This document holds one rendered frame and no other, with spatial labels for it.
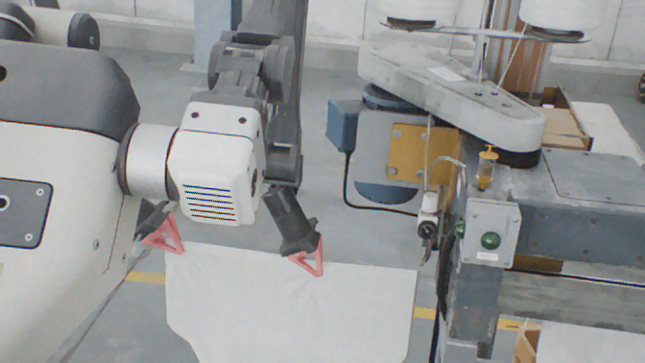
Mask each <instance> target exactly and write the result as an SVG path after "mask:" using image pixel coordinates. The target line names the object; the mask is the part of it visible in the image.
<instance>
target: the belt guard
mask: <svg viewBox="0 0 645 363"><path fill-rule="evenodd" d="M439 66H443V67H445V68H446V69H448V70H450V71H452V72H454V73H455V74H457V75H459V76H460V74H461V71H462V70H464V69H470V68H468V67H467V66H465V65H462V64H461V63H459V62H458V61H456V60H454V59H452V58H450V57H449V56H447V55H446V54H445V53H443V52H442V51H440V50H438V49H436V48H434V47H431V46H428V45H425V44H421V43H416V42H410V41H401V40H395V41H377V42H372V43H368V44H365V45H363V46H362V47H361V48H360V52H359V62H358V74H359V76H360V77H362V78H363V79H365V80H367V81H369V82H371V83H373V84H375V85H378V86H380V87H382V88H383V89H385V90H387V91H389V92H391V93H392V94H394V95H396V96H398V97H400V98H402V99H404V100H406V101H408V102H410V103H412V104H414V105H416V106H418V107H420V108H422V109H425V110H427V111H429V112H430V113H432V114H434V115H436V116H438V117H440V118H441V119H443V120H445V121H447V122H449V123H451V124H453V125H455V126H457V127H459V128H461V129H463V130H465V131H467V132H469V133H472V134H474V135H475V136H477V137H479V138H481V139H483V140H485V141H487V142H488V143H490V144H492V145H495V146H497V147H499V148H501V149H504V150H507V151H511V152H518V153H528V152H534V151H537V150H538V149H539V148H540V145H541V140H542V136H543V131H544V127H545V122H546V117H545V115H544V114H543V113H541V112H540V111H538V110H537V109H534V108H533V107H531V106H530V105H528V104H526V103H525V102H523V101H522V100H520V99H518V98H517V97H514V96H513V95H512V94H510V93H509V92H507V91H506V90H504V89H502V88H501V87H499V86H498V85H495V84H494V83H492V82H491V81H489V80H484V81H481V83H480V81H472V80H467V79H465V80H460V81H456V82H448V81H446V80H444V79H443V78H441V77H439V76H437V75H436V74H434V73H432V72H431V71H429V70H427V69H425V68H424V67H439ZM479 85H480V92H482V93H483V95H475V94H474V92H479ZM497 87H498V88H497ZM496 88H497V90H496ZM495 90H496V92H498V95H492V94H490V93H491V92H493V91H495Z"/></svg>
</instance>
